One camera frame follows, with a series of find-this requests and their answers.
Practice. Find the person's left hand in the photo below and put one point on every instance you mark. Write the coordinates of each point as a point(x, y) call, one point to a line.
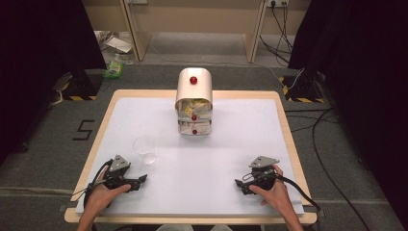
point(101, 197)

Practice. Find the person's right hand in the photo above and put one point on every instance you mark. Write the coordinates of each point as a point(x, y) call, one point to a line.
point(276, 195)

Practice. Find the black curtain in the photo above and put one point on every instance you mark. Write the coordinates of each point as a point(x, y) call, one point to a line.
point(365, 80)
point(38, 64)

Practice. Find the pile of papers and bags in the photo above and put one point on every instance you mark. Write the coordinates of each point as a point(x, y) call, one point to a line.
point(117, 45)

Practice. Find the white wall socket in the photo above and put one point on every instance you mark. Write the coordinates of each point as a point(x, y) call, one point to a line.
point(277, 2)

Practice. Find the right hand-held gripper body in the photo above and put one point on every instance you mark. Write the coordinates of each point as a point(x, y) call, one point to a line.
point(263, 174)

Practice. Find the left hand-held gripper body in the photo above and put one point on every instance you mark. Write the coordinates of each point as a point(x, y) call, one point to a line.
point(119, 165)

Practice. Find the clear plastic cup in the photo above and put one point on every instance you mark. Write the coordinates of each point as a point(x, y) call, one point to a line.
point(145, 148)

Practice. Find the white drawer cabinet red knobs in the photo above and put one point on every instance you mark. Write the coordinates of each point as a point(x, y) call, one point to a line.
point(194, 88)

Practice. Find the person's knees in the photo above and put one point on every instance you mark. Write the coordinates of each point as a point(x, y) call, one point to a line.
point(192, 227)

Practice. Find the wooden desk frame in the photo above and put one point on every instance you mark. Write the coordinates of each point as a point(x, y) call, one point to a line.
point(138, 38)

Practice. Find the white table mat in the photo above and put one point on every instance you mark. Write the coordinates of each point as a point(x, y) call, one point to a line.
point(205, 166)

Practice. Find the black stand base hazard tape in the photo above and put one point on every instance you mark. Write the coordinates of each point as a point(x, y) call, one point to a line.
point(303, 88)
point(80, 85)

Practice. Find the pile of tea bags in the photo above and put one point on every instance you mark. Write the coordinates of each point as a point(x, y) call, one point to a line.
point(195, 107)

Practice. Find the green plastic bottle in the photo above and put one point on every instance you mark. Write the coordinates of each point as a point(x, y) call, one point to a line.
point(114, 69)

